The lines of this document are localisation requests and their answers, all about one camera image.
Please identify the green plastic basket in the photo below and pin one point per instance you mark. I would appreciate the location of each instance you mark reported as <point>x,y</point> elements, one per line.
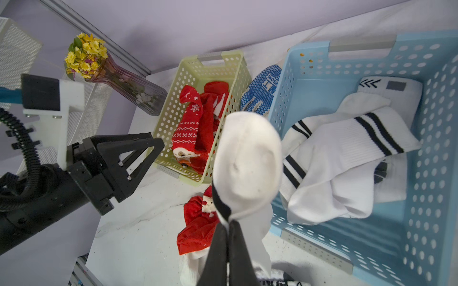
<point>197,71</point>

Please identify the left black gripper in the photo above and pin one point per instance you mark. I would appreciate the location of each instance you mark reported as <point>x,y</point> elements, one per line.
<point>99,166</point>

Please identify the aluminium rail bench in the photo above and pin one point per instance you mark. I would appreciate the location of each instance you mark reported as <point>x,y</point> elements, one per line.
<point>81,275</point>

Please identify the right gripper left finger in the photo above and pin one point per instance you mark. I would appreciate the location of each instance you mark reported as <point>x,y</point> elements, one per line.
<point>215,270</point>

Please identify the blue plastic basket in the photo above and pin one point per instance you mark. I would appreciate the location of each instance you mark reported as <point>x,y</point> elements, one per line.
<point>402,243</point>

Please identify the small red santa sock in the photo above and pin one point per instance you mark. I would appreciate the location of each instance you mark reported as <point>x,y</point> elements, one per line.
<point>201,219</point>

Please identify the white grey sport sock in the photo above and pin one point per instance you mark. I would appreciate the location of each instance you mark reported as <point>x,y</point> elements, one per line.
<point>392,124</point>
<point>192,266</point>

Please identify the white sock black stripes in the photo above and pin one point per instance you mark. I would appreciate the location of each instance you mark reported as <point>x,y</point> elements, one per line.
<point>331,174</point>

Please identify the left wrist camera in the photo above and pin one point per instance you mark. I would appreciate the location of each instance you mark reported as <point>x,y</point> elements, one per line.
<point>51,101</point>

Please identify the red bear snowflake sock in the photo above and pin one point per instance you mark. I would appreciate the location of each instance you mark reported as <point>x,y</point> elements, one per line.
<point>184,137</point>

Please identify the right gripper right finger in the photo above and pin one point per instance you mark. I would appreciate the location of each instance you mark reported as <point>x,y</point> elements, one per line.
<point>241,257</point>

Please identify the dark glass vase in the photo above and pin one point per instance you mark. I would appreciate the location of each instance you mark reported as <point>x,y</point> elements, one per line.
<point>146,95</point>

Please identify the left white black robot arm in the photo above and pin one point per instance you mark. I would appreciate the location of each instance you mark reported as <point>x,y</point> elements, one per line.
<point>41,196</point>

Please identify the blue dotted work glove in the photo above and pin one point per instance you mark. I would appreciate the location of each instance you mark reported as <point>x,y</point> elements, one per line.
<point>259,96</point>

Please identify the yellow flower bouquet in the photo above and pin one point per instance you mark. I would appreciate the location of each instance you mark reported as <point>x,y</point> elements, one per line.
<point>86,55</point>

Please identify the white sock black bands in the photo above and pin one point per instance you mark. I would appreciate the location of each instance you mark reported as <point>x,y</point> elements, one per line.
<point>353,105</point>

